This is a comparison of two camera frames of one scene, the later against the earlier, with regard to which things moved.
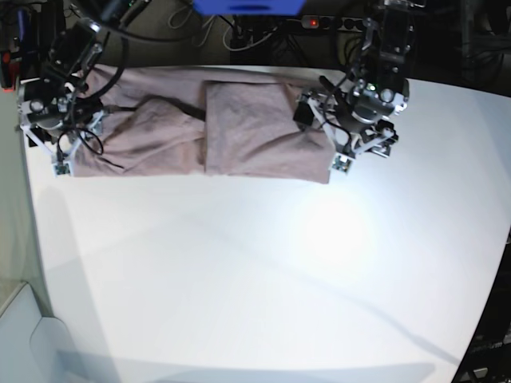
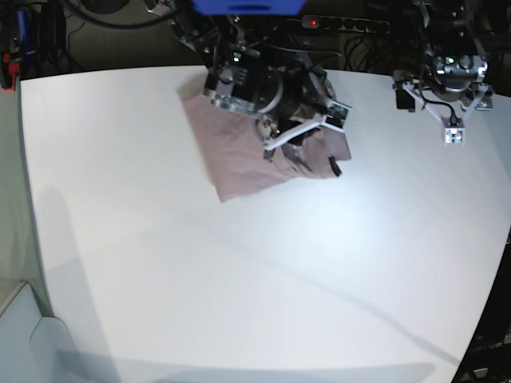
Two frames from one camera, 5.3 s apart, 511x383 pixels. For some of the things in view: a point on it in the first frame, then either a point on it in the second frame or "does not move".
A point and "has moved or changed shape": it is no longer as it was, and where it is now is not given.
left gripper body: x=56 y=114 to x=286 y=100
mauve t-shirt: x=201 y=122 has moved or changed shape
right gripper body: x=358 y=112 to x=453 y=87
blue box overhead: x=249 y=7 does not move
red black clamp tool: x=9 y=70 does not move
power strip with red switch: x=332 y=23 does not move
